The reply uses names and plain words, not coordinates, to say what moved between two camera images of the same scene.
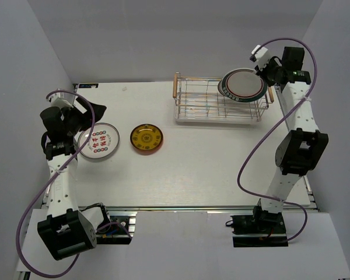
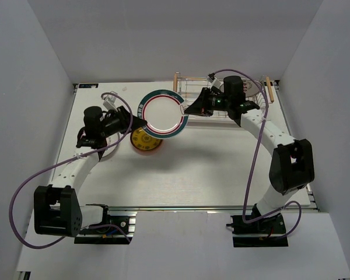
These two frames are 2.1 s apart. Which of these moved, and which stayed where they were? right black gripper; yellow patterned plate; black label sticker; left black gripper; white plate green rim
Moved: white plate green rim; left black gripper; right black gripper
Stayed: yellow patterned plate; black label sticker
